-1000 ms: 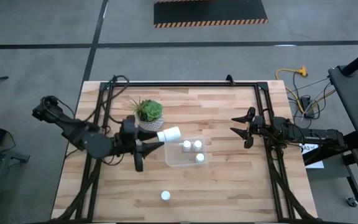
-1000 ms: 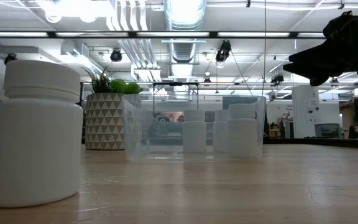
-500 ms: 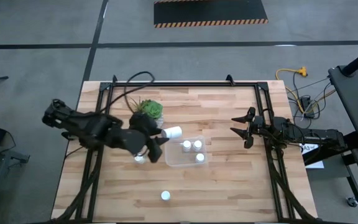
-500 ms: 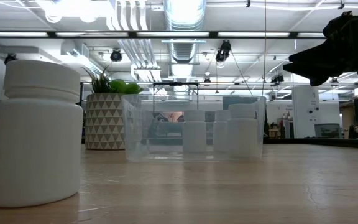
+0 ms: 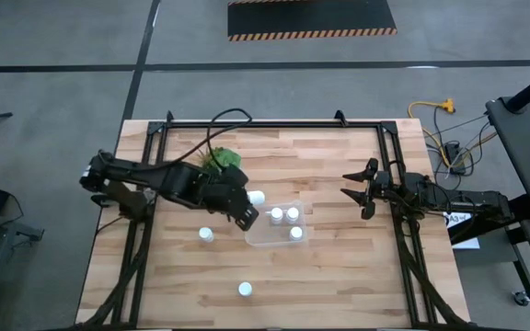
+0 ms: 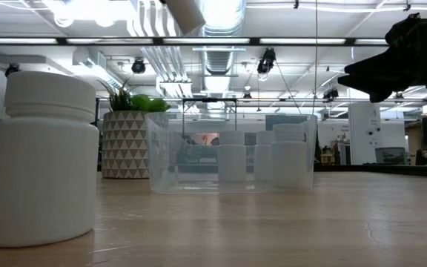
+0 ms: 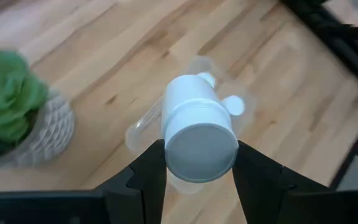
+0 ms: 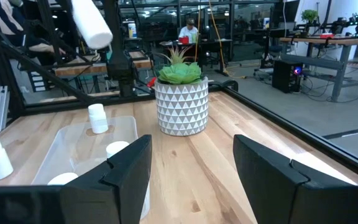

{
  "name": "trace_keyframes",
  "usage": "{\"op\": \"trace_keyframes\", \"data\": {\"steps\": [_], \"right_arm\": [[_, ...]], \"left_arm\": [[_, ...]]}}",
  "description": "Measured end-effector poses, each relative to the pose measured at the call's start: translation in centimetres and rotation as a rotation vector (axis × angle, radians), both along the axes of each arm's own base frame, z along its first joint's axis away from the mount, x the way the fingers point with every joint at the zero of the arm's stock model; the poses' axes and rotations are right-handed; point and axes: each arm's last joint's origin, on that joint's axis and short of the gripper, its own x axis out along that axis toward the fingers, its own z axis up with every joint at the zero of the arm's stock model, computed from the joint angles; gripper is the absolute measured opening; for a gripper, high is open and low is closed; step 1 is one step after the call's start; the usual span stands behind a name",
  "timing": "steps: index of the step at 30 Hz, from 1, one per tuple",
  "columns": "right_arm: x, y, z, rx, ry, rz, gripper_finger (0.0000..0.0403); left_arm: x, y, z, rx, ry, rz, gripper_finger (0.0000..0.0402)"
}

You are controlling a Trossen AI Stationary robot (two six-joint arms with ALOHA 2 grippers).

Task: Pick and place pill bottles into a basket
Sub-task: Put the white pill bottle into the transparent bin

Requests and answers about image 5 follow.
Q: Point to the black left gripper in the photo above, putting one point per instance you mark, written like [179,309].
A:
[226,197]

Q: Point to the black power strip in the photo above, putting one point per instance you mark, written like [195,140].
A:
[453,154]

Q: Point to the green plant in patterned pot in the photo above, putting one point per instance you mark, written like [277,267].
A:
[226,157]

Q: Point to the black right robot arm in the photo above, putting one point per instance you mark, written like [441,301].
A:
[476,200]

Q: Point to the black caster wheel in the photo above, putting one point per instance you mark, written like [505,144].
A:
[521,299]

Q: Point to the clear plastic basket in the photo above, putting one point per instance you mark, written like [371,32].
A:
[265,236]

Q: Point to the black metal table frame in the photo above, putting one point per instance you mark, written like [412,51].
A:
[269,124]

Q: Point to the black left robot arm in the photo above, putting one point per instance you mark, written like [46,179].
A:
[127,172]

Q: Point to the white paper sheet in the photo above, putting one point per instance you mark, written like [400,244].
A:
[467,243]

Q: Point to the black hazard striped floor mat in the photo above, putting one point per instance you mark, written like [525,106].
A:
[311,16]

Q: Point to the white plastic pill bottle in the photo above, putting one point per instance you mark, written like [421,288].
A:
[205,234]
[296,233]
[292,214]
[245,288]
[256,198]
[276,214]

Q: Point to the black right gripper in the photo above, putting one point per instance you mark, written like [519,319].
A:
[380,188]

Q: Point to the white printed label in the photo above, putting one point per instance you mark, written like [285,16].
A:
[458,220]

